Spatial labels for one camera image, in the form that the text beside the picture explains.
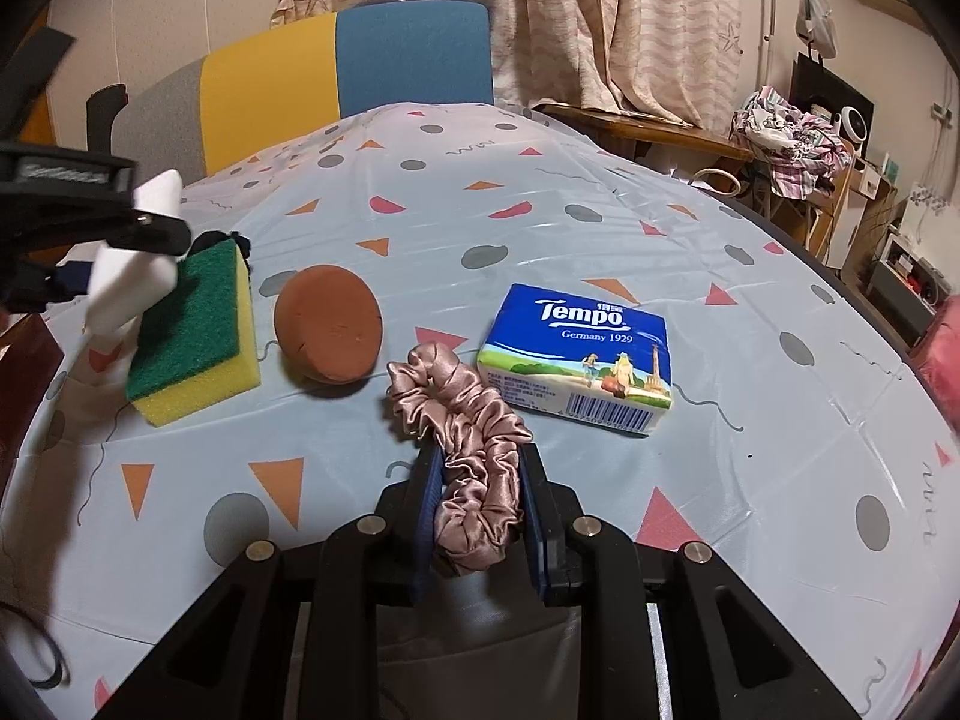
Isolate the pink satin scrunchie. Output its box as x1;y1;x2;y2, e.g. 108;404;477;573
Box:
387;341;532;572

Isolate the yellow green scrub sponge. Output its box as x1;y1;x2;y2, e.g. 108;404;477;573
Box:
125;241;260;427

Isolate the blue Tempo tissue pack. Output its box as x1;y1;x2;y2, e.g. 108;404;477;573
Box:
477;283;672;436

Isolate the brown makeup sponge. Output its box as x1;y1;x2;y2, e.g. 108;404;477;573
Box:
274;265;382;385

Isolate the black scrunchie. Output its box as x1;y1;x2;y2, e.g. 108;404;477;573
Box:
187;229;252;266

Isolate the grey yellow blue chair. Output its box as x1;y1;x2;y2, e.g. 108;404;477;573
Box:
86;0;494;182

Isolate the wooden side table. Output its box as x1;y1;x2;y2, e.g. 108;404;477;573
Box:
537;104;836;263

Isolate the pink cushion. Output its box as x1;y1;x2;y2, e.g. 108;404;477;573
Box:
911;294;960;433

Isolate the pile of checked clothes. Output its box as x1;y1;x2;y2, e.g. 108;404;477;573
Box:
732;86;853;200

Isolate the white round fan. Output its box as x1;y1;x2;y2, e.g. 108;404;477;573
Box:
839;106;869;156

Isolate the pink patterned curtain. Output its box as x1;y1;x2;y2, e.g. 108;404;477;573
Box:
272;0;740;135

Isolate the black monitor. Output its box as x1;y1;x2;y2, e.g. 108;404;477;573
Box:
789;54;875;153

